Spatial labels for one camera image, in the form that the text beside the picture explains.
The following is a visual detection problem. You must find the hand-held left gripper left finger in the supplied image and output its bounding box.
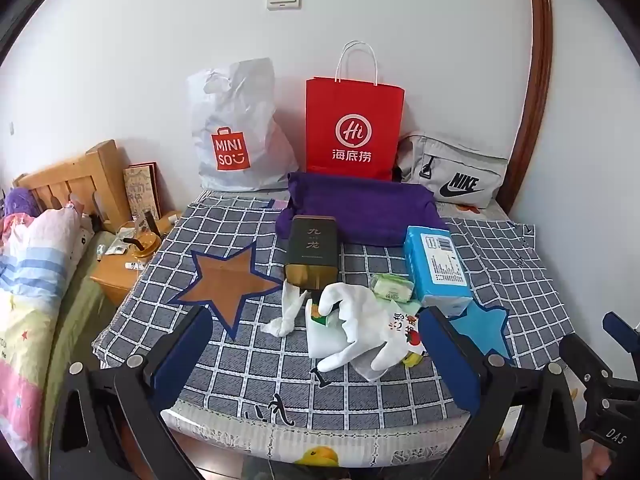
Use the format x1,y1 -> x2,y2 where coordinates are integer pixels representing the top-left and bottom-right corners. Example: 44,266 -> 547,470
55,305 -> 216,480

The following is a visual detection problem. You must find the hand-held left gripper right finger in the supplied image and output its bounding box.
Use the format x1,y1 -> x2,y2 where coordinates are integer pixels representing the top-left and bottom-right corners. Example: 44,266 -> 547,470
417,305 -> 585,480

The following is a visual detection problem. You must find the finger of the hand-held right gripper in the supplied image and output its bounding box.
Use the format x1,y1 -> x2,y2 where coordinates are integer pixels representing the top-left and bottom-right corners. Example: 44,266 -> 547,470
601,311 -> 640,351
559,332 -> 615,401

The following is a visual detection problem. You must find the strawberry print pouch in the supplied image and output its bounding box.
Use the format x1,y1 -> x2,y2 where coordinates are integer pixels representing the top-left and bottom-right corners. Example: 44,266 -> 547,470
385,310 -> 426,356

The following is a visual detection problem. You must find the green wet wipes packet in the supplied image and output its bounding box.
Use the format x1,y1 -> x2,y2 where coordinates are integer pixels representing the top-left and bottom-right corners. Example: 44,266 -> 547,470
370,274 -> 416,303

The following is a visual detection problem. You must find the white knit glove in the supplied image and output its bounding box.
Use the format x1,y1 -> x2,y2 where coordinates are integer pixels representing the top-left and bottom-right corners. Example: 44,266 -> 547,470
312,282 -> 426,373

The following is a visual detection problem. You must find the white tissue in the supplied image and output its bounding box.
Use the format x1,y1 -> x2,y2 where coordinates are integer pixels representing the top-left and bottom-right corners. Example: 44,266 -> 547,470
259,280 -> 308,338

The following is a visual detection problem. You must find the small white tissue pack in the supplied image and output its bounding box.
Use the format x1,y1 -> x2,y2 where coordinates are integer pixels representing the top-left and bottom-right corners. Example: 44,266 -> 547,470
306,300 -> 351,358

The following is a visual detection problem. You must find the purple fabric storage bin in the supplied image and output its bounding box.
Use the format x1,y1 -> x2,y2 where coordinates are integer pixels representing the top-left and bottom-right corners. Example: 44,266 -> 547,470
275,171 -> 448,247

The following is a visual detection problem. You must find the person's right hand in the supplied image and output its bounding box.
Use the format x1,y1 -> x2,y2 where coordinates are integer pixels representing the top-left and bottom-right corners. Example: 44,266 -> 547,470
582,447 -> 621,480

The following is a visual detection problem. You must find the grey checked blanket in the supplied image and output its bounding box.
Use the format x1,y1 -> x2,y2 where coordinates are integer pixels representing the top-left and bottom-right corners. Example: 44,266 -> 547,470
92,192 -> 576,431

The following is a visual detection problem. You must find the blue tissue pack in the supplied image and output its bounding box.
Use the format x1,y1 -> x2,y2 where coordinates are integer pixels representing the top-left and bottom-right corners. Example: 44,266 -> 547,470
402,225 -> 474,317

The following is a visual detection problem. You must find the wooden nightstand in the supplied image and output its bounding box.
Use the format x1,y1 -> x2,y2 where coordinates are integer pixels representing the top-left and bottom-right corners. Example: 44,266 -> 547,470
90,210 -> 183,308

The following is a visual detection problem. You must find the brown round dish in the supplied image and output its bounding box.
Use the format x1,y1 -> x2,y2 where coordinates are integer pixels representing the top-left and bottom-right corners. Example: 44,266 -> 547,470
125,232 -> 161,261

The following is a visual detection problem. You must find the green bed sheet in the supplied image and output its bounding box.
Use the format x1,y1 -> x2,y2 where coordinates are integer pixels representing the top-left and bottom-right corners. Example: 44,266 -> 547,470
40,232 -> 118,411

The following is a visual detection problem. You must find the dark green tea tin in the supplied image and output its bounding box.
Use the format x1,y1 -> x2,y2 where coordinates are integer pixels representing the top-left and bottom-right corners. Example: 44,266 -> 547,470
284,215 -> 339,293

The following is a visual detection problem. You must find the patterned hardcover book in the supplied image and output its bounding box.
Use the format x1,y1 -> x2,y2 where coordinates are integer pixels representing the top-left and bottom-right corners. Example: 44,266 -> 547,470
122,161 -> 163,221

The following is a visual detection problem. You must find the grey waist bag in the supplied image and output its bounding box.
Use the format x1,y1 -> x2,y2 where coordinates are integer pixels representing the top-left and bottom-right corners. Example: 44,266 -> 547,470
397,132 -> 509,209

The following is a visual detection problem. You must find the wooden headboard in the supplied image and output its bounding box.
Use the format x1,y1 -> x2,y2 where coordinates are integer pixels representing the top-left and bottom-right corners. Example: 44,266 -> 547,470
12,140 -> 133,233

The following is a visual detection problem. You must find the purple plush toy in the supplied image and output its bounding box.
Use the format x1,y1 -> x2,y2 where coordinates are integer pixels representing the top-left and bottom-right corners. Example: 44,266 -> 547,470
2,187 -> 43,221

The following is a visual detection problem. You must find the white plastic shopping bag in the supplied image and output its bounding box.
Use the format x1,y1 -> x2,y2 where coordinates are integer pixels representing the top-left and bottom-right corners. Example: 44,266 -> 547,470
187,58 -> 299,193

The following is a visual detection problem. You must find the red paper bag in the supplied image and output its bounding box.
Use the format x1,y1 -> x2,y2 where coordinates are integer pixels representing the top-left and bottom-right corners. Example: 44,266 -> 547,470
305,40 -> 405,183

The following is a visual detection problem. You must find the brown wooden door frame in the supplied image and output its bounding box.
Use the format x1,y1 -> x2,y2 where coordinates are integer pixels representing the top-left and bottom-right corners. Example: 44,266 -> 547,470
492,0 -> 556,216

